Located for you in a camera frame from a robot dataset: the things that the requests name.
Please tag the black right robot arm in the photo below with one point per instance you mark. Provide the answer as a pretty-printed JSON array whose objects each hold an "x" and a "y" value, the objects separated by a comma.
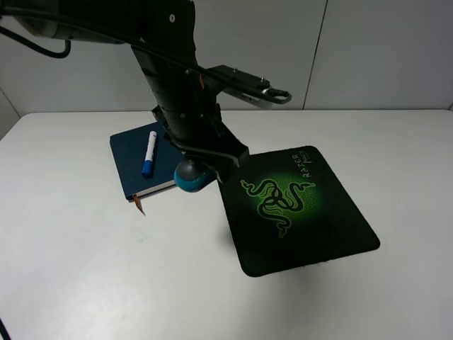
[{"x": 161, "y": 36}]

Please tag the dark blue notebook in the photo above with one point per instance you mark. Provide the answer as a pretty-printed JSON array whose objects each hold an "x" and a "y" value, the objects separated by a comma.
[{"x": 129, "y": 148}]

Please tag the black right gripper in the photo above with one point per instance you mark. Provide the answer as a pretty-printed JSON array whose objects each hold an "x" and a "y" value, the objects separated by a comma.
[{"x": 191, "y": 116}]

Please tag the grey teal computer mouse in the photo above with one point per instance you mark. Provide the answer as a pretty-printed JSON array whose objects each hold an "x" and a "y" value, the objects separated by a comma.
[{"x": 191, "y": 176}]

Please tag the blue white marker pen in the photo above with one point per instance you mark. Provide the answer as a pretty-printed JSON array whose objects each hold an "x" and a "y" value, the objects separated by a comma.
[{"x": 149, "y": 155}]

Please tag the black green Razer mouse pad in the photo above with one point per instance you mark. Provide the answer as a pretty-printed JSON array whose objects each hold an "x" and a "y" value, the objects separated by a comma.
[{"x": 287, "y": 209}]

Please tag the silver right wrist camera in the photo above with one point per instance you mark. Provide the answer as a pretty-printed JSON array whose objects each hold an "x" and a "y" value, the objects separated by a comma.
[{"x": 246, "y": 87}]

